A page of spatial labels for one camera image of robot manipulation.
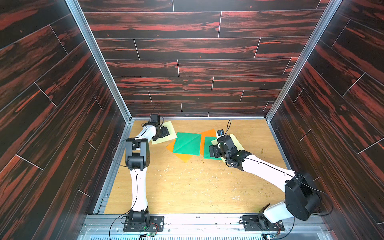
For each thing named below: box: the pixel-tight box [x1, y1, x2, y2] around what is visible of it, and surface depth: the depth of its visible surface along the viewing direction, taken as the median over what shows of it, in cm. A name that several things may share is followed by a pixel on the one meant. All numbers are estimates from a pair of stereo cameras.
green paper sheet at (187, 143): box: [173, 132, 202, 156], surface depth 108 cm
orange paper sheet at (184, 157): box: [166, 139, 193, 163], surface depth 103 cm
